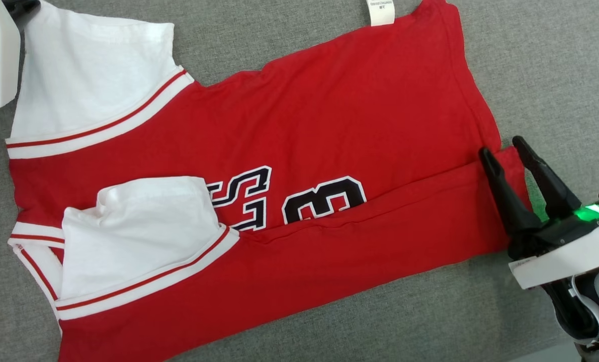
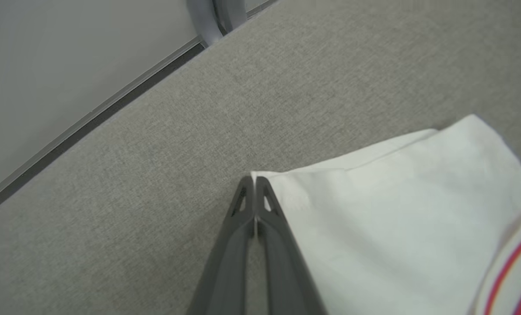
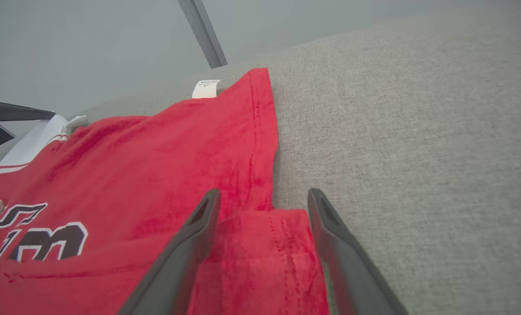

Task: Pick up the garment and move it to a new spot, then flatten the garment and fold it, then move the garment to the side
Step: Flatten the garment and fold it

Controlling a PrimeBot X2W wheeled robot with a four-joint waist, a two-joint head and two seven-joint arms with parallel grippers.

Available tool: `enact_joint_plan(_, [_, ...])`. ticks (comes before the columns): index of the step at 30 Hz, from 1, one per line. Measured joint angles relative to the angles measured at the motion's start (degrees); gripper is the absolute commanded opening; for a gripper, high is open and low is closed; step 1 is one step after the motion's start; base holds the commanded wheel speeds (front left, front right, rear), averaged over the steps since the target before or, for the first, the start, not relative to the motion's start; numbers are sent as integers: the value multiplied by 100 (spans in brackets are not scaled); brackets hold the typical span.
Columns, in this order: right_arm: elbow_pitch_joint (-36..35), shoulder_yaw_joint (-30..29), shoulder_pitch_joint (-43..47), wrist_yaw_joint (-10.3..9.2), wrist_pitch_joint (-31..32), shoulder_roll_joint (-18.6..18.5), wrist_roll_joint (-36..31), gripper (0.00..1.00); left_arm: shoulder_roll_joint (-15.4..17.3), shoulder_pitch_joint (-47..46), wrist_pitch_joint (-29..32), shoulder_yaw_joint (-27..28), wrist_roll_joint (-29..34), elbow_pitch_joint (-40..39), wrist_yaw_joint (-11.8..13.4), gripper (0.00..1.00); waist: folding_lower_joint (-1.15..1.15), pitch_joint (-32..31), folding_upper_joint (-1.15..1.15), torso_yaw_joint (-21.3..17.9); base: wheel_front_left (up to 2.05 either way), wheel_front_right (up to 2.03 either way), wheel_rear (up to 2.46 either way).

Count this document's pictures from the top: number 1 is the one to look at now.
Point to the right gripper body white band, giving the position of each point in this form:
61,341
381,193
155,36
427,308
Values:
566,251

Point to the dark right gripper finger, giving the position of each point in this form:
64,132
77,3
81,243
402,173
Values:
510,196
548,181

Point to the red jersey with white sleeves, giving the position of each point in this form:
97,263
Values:
329,125

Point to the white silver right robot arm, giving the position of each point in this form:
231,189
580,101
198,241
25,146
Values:
596,311

